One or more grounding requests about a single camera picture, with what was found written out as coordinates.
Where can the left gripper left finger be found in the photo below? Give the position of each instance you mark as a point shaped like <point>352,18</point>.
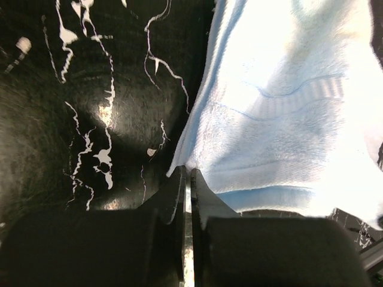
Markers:
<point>167,256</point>

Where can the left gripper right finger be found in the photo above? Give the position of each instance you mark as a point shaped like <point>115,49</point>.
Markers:
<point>204,205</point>

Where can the light blue towel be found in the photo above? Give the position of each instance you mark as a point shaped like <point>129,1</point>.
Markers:
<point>288,115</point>

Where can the black marble pattern mat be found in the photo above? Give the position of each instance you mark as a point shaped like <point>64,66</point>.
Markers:
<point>91,124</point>

